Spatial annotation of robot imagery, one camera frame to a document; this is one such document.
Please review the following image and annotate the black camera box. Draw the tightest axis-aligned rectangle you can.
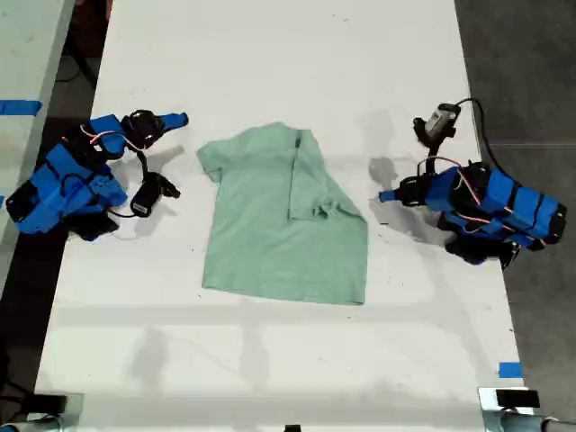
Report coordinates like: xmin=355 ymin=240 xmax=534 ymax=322
xmin=130 ymin=172 xmax=182 ymax=218
xmin=412 ymin=102 xmax=461 ymax=148

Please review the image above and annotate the long blue tape strip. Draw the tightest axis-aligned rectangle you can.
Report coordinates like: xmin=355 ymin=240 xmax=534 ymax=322
xmin=0 ymin=99 xmax=43 ymax=117

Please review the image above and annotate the pale green T-shirt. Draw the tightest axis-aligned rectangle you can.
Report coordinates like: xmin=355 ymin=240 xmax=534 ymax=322
xmin=196 ymin=121 xmax=369 ymax=306

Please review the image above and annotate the black floor cable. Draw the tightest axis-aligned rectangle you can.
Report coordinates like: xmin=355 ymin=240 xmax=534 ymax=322
xmin=62 ymin=26 xmax=98 ymax=89

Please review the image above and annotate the grey side table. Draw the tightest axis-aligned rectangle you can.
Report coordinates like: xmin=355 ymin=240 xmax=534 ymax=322
xmin=0 ymin=0 xmax=77 ymax=289

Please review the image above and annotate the black camera stalk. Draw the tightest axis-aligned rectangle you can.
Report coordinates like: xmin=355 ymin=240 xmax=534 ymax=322
xmin=134 ymin=148 xmax=152 ymax=179
xmin=421 ymin=137 xmax=446 ymax=177

